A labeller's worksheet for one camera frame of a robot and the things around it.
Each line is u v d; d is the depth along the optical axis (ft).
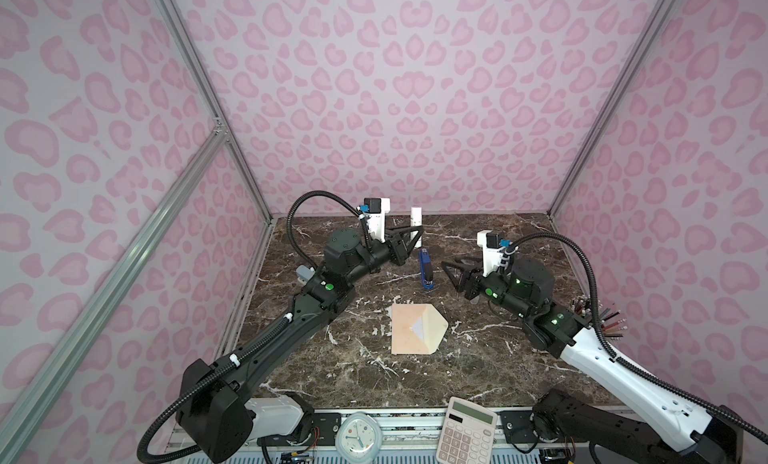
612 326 2.51
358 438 2.27
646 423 1.43
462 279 2.02
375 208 1.95
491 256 1.96
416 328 2.97
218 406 1.25
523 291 1.70
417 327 2.97
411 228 2.14
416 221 2.14
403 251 2.02
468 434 2.31
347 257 1.73
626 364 1.47
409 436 2.36
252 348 1.41
